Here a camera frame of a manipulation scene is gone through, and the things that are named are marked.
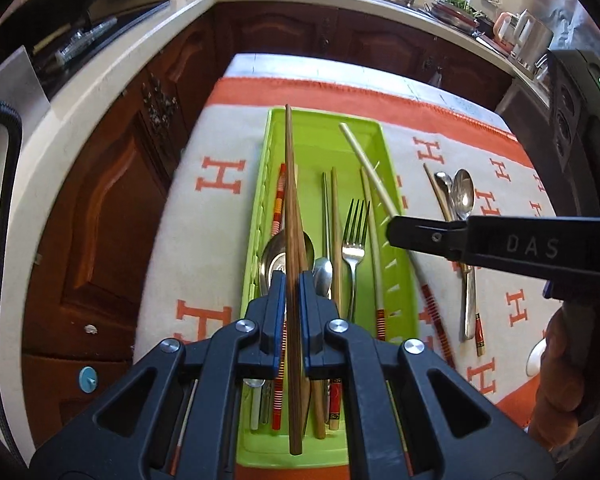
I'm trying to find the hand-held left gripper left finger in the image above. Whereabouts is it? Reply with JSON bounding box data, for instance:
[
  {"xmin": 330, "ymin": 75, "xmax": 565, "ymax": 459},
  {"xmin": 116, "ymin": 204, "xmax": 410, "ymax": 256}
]
[{"xmin": 30, "ymin": 271, "xmax": 287, "ymax": 480}]

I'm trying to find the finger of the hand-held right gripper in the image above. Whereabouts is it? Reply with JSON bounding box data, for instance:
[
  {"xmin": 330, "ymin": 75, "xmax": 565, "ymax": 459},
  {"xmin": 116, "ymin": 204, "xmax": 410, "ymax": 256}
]
[{"xmin": 386, "ymin": 214, "xmax": 470, "ymax": 262}]

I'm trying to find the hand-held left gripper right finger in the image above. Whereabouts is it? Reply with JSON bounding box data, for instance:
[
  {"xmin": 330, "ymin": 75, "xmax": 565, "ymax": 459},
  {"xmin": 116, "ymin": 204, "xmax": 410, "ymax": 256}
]
[{"xmin": 300, "ymin": 271, "xmax": 556, "ymax": 480}]

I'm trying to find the small steel spoon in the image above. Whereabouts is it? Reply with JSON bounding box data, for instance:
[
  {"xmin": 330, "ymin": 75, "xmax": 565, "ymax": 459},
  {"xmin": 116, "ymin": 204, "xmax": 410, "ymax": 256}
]
[{"xmin": 311, "ymin": 257, "xmax": 335, "ymax": 306}]

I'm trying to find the large plain steel spoon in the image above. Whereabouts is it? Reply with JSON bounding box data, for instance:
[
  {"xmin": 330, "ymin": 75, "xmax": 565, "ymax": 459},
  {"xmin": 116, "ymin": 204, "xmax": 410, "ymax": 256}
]
[{"xmin": 244, "ymin": 230, "xmax": 317, "ymax": 432}]

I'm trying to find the steel fork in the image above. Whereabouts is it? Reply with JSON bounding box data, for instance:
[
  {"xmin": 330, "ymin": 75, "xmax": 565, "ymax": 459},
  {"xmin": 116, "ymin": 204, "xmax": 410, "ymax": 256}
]
[{"xmin": 346, "ymin": 198, "xmax": 372, "ymax": 323}]

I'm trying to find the brown wooden chopstick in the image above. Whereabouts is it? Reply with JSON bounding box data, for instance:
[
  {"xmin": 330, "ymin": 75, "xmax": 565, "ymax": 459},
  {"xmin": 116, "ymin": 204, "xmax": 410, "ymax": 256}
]
[
  {"xmin": 284, "ymin": 104, "xmax": 306, "ymax": 457},
  {"xmin": 291, "ymin": 170, "xmax": 312, "ymax": 456}
]

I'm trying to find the light wooden chopstick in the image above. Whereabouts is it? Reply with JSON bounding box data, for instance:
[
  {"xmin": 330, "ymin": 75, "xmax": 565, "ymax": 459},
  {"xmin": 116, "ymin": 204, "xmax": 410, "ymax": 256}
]
[{"xmin": 310, "ymin": 166, "xmax": 342, "ymax": 440}]

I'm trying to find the green plastic utensil tray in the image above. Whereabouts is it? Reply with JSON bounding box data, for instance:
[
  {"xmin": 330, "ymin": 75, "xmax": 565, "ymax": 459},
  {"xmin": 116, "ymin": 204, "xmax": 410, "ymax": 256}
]
[{"xmin": 234, "ymin": 107, "xmax": 422, "ymax": 467}]

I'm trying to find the person's right hand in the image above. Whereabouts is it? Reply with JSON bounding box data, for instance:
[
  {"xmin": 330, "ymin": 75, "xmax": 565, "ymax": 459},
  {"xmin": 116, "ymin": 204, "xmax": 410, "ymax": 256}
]
[{"xmin": 530, "ymin": 305, "xmax": 588, "ymax": 446}]

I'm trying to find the ornate steel spoon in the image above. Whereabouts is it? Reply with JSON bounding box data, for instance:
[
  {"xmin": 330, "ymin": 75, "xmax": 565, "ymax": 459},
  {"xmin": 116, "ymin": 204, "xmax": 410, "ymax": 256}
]
[{"xmin": 451, "ymin": 168, "xmax": 477, "ymax": 342}]

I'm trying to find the orange grey printed blanket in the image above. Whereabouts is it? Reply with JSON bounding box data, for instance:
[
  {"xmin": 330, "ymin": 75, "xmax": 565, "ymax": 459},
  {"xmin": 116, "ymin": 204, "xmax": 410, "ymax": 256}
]
[{"xmin": 132, "ymin": 76, "xmax": 566, "ymax": 480}]

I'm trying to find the steel chopstick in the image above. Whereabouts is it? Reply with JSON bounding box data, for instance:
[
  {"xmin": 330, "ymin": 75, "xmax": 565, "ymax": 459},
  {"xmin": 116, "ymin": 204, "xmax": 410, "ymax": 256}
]
[{"xmin": 321, "ymin": 171, "xmax": 332, "ymax": 266}]

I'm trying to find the orange red striped chopstick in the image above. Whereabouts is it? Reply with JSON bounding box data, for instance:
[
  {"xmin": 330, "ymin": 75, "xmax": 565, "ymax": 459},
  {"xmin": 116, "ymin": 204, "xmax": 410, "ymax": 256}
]
[{"xmin": 271, "ymin": 161, "xmax": 287, "ymax": 432}]

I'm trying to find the white dish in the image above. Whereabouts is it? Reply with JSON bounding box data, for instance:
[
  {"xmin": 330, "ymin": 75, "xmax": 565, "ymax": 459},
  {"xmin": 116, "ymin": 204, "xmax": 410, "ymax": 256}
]
[{"xmin": 526, "ymin": 339, "xmax": 549, "ymax": 377}]

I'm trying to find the white pink kettle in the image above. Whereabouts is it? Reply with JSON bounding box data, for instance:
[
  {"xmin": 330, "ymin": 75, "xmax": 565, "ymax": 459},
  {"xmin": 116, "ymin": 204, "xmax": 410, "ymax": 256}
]
[{"xmin": 494, "ymin": 10, "xmax": 531, "ymax": 48}]

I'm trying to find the dark wooden kitchen cabinet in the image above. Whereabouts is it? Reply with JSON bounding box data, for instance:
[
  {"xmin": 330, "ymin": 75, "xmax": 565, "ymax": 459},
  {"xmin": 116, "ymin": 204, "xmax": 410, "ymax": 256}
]
[{"xmin": 22, "ymin": 0, "xmax": 513, "ymax": 411}]

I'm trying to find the basin of green vegetables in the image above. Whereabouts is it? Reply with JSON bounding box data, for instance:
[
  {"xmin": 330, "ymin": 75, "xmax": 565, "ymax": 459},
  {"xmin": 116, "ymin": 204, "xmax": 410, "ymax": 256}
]
[{"xmin": 431, "ymin": 0, "xmax": 487, "ymax": 28}]

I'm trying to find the white kitchen countertop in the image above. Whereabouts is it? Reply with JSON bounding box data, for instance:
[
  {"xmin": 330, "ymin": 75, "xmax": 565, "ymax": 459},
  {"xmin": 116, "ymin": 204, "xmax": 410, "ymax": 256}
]
[{"xmin": 0, "ymin": 0, "xmax": 556, "ymax": 461}]

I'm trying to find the stainless steel panel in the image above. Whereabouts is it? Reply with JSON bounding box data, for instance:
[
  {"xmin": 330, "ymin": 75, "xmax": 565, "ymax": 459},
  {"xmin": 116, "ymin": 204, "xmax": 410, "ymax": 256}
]
[{"xmin": 0, "ymin": 45, "xmax": 48, "ymax": 126}]

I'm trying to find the small gold-handled spoon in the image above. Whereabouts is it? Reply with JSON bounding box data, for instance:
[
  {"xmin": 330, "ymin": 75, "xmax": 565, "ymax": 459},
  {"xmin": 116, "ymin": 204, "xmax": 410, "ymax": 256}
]
[{"xmin": 434, "ymin": 171, "xmax": 456, "ymax": 221}]

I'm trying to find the blue round wall hook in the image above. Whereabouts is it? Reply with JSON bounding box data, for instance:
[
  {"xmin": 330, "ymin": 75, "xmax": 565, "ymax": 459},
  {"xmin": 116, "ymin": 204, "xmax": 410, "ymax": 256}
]
[{"xmin": 78, "ymin": 365, "xmax": 100, "ymax": 394}]

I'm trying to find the black braided cable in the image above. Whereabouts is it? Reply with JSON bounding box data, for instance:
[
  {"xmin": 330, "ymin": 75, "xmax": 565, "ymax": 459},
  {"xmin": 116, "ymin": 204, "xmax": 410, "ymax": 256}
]
[{"xmin": 0, "ymin": 99, "xmax": 25, "ymax": 461}]

